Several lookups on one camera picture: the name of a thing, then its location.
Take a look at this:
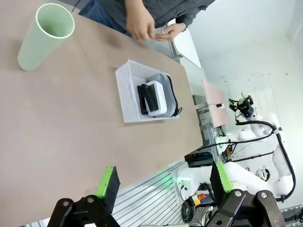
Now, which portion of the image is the white alarm clock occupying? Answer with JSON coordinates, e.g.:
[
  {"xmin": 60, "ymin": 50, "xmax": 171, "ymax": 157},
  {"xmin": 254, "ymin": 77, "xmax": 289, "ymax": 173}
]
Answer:
[{"xmin": 143, "ymin": 80, "xmax": 169, "ymax": 117}]

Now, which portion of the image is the pale green plastic cup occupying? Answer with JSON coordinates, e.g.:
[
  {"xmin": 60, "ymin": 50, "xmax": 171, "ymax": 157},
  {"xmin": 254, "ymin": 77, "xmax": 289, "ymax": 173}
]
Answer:
[{"xmin": 17, "ymin": 3, "xmax": 76, "ymax": 71}]

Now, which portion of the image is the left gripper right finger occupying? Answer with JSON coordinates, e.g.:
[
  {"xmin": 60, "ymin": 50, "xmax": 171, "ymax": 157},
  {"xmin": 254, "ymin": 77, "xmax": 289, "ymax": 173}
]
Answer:
[{"xmin": 205, "ymin": 161, "xmax": 285, "ymax": 227}]

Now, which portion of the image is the person's right forearm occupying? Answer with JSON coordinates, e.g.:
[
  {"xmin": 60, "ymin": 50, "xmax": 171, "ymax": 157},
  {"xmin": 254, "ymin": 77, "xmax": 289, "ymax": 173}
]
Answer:
[{"xmin": 125, "ymin": 0, "xmax": 144, "ymax": 8}]

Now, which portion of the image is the person in blue clothing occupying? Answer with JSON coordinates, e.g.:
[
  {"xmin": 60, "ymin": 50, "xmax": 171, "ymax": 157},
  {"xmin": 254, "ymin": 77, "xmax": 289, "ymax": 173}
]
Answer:
[{"xmin": 78, "ymin": 0, "xmax": 133, "ymax": 37}]

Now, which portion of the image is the aluminium table frame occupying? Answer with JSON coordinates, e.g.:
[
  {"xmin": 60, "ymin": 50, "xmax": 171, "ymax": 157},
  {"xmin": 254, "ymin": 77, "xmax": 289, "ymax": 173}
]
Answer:
[{"xmin": 110, "ymin": 162, "xmax": 190, "ymax": 227}]

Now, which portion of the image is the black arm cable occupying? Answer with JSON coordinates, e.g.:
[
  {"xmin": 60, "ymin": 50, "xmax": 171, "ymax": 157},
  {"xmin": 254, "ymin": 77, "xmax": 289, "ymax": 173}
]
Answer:
[{"xmin": 235, "ymin": 119, "xmax": 297, "ymax": 203}]

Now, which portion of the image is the person's right hand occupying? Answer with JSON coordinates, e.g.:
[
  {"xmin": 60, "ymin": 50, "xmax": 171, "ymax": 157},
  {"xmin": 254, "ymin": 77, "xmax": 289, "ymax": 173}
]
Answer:
[{"xmin": 125, "ymin": 6, "xmax": 156, "ymax": 41}]

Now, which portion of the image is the white side panel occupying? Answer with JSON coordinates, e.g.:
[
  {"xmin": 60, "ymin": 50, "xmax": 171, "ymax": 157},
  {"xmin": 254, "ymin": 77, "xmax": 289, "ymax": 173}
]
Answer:
[{"xmin": 172, "ymin": 27, "xmax": 202, "ymax": 70}]

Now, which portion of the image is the person in grey shirt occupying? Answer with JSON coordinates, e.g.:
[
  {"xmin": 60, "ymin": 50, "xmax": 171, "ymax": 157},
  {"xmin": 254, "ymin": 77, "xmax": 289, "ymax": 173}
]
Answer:
[{"xmin": 100, "ymin": 0, "xmax": 215, "ymax": 30}]

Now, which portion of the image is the white perforated plastic basket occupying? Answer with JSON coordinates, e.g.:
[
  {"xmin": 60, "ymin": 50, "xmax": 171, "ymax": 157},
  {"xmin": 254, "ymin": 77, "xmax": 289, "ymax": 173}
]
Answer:
[{"xmin": 115, "ymin": 59, "xmax": 180, "ymax": 123}]

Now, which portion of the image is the person's left hand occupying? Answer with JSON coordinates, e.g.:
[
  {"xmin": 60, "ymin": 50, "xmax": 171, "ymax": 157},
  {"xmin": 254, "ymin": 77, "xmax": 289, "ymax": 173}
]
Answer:
[{"xmin": 155, "ymin": 22, "xmax": 187, "ymax": 42}]

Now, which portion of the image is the yellow emergency stop button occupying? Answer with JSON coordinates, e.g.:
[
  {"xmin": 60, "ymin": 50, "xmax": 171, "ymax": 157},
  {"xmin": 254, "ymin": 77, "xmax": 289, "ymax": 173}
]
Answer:
[{"xmin": 190, "ymin": 192, "xmax": 207, "ymax": 206}]

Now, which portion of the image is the pink board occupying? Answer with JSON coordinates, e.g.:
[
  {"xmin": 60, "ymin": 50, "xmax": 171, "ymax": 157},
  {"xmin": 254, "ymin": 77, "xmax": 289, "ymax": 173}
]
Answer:
[{"xmin": 201, "ymin": 79, "xmax": 230, "ymax": 128}]

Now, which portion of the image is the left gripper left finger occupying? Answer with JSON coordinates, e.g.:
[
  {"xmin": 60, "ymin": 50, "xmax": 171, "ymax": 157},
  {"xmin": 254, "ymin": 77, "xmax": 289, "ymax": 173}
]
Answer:
[{"xmin": 46, "ymin": 166, "xmax": 121, "ymax": 227}]

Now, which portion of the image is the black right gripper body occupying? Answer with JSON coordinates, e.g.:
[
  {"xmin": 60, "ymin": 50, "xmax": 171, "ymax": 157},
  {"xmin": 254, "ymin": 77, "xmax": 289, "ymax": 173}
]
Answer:
[{"xmin": 238, "ymin": 96, "xmax": 254, "ymax": 113}]

